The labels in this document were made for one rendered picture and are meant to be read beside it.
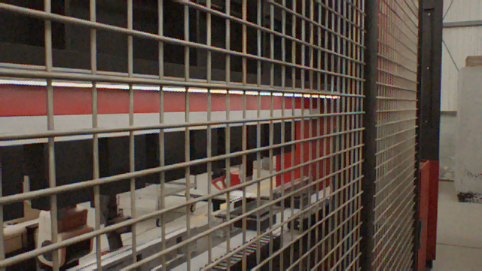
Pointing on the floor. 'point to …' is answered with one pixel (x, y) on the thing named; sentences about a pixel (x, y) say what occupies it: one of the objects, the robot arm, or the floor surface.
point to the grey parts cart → (152, 192)
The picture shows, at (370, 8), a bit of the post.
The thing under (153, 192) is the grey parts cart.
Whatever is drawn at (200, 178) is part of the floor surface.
